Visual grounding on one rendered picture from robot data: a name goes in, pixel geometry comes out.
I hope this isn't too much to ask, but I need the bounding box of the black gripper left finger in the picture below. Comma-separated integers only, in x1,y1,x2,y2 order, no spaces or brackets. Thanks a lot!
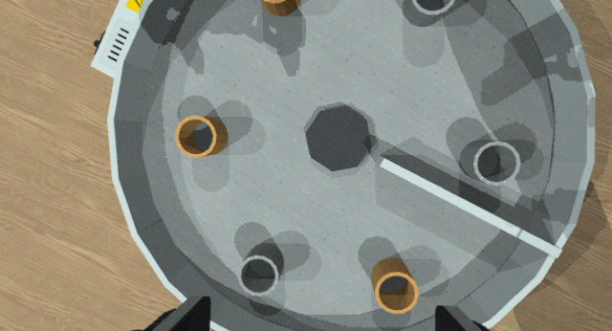
131,296,211,331

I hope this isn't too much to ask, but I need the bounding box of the bronze bushing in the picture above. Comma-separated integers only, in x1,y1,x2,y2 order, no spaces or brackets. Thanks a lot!
261,0,300,16
371,258,419,314
175,116,228,158

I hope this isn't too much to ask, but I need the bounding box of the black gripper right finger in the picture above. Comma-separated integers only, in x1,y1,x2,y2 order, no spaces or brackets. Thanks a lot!
435,305,490,331

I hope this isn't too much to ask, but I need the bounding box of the grey metal sleeve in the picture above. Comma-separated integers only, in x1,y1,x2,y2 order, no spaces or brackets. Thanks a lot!
459,140,520,186
403,0,455,27
238,243,284,297

